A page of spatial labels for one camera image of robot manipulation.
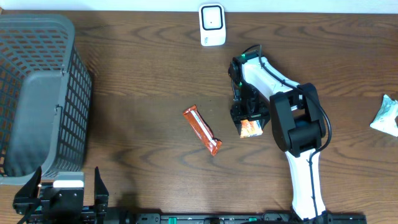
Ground red orange snack bar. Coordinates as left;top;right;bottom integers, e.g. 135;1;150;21
183;105;222;156

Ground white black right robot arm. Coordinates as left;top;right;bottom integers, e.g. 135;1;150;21
228;50;331;222

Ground light green wipes pack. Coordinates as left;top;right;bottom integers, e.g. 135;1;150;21
369;95;398;137

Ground grey plastic shopping basket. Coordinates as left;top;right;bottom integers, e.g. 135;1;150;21
1;14;93;185

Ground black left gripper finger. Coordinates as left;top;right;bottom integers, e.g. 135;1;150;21
12;167;42;207
94;167;109;215

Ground white barcode scanner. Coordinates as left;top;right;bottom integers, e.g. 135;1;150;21
198;3;226;47

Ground small orange box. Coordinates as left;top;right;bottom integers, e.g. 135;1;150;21
240;119;263;138

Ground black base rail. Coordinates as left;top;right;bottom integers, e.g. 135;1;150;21
102;207;367;224

